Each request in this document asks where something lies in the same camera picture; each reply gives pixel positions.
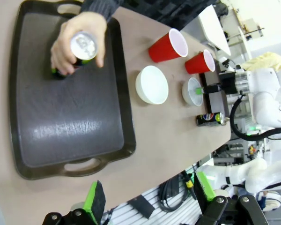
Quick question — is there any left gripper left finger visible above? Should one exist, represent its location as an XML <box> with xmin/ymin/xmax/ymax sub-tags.
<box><xmin>43</xmin><ymin>180</ymin><xmax>106</xmax><ymax>225</ymax></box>

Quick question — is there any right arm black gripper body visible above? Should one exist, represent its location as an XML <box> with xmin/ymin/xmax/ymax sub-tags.
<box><xmin>219</xmin><ymin>71</ymin><xmax>237</xmax><ymax>95</ymax></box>

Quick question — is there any black green finger of the right gripper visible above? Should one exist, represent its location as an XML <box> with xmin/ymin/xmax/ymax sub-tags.
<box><xmin>194</xmin><ymin>84</ymin><xmax>223</xmax><ymax>95</ymax></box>

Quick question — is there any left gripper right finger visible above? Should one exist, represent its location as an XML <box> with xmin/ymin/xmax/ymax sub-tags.
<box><xmin>193</xmin><ymin>171</ymin><xmax>270</xmax><ymax>225</ymax></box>

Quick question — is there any small white bowl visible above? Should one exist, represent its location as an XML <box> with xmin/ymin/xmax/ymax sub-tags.
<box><xmin>181</xmin><ymin>77</ymin><xmax>204</xmax><ymax>107</ymax></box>

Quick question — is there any red plastic cup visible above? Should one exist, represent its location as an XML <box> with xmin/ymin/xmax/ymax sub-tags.
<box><xmin>148</xmin><ymin>28</ymin><xmax>189</xmax><ymax>64</ymax></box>
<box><xmin>185</xmin><ymin>49</ymin><xmax>216</xmax><ymax>75</ymax></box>

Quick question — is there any black Pepsi soda can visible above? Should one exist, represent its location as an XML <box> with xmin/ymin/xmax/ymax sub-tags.
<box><xmin>196</xmin><ymin>112</ymin><xmax>226</xmax><ymax>127</ymax></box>
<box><xmin>51</xmin><ymin>31</ymin><xmax>99</xmax><ymax>81</ymax></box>

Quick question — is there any large white bowl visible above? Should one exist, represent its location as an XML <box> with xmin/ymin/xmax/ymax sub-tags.
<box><xmin>135</xmin><ymin>65</ymin><xmax>169</xmax><ymax>105</ymax></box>

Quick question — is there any person's right forearm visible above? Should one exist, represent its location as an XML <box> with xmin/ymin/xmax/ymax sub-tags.
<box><xmin>80</xmin><ymin>0</ymin><xmax>121</xmax><ymax>23</ymax></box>

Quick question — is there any person's right hand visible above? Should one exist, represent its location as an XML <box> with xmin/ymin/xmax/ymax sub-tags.
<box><xmin>50</xmin><ymin>11</ymin><xmax>108</xmax><ymax>76</ymax></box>

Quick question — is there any yellow black plug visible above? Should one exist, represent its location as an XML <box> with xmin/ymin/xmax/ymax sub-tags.
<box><xmin>183</xmin><ymin>173</ymin><xmax>195</xmax><ymax>189</ymax></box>

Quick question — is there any person in yellow shirt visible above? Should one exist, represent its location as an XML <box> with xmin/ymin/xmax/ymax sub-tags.
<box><xmin>240</xmin><ymin>51</ymin><xmax>281</xmax><ymax>73</ymax></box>

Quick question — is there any grey metal equipment rack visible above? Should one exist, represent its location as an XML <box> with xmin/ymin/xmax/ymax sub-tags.
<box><xmin>213</xmin><ymin>138</ymin><xmax>266</xmax><ymax>166</ymax></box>

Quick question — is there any white folding table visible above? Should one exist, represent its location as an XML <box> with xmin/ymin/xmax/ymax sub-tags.
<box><xmin>198</xmin><ymin>4</ymin><xmax>232</xmax><ymax>56</ymax></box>

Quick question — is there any person in white blue top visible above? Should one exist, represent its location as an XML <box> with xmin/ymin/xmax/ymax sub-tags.
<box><xmin>259</xmin><ymin>190</ymin><xmax>281</xmax><ymax>211</ymax></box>

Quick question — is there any dark brown serving tray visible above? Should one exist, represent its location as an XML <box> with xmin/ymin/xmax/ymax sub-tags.
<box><xmin>8</xmin><ymin>0</ymin><xmax>137</xmax><ymax>180</ymax></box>

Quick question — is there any person in dark patchwork shirt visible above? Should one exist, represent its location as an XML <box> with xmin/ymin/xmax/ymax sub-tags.
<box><xmin>117</xmin><ymin>0</ymin><xmax>217</xmax><ymax>30</ymax></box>

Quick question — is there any coiled black cable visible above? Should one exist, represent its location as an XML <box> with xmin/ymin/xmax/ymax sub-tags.
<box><xmin>158</xmin><ymin>175</ymin><xmax>195</xmax><ymax>213</ymax></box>

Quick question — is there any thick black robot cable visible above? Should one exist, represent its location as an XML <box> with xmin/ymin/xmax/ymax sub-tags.
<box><xmin>229</xmin><ymin>93</ymin><xmax>281</xmax><ymax>142</ymax></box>

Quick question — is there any black angled bracket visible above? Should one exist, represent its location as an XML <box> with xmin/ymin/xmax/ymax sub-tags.
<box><xmin>128</xmin><ymin>195</ymin><xmax>155</xmax><ymax>218</ymax></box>

